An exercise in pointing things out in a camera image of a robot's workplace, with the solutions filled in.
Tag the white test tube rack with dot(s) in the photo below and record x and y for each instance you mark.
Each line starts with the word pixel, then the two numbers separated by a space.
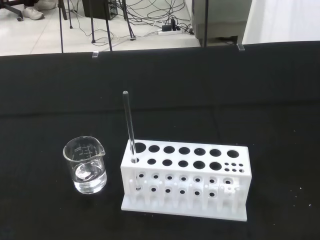
pixel 190 210

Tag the black bench cloth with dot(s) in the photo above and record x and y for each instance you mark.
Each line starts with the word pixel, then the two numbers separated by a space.
pixel 200 100

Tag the white power strip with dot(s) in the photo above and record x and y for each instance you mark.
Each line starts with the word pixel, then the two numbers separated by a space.
pixel 170 32

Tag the small clear cloth clip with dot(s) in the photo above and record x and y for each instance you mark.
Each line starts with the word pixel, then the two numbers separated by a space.
pixel 95 54
pixel 240 47

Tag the black power adapter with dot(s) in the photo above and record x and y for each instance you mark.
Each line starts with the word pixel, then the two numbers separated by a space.
pixel 168 27

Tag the clear glass beaker with water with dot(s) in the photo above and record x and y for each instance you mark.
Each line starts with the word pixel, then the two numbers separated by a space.
pixel 87 182

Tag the black tripod leg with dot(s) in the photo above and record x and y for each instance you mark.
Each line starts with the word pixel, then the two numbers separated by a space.
pixel 130 25
pixel 109 37
pixel 60 30
pixel 92 27
pixel 69 17

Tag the thin black upright pole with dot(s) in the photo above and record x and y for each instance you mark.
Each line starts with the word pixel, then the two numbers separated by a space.
pixel 205 25

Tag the grey metal cabinet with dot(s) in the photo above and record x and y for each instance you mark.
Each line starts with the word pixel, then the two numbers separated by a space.
pixel 220 17

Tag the black computer tower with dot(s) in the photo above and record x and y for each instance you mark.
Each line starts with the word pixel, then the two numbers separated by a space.
pixel 100 8

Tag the pale board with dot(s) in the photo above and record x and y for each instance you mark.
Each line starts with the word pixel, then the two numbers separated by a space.
pixel 285 20

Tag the person's white shoe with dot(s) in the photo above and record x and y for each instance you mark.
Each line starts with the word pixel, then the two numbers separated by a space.
pixel 32 13

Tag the black office chair base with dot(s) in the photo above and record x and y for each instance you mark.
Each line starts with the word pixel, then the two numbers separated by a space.
pixel 10 8

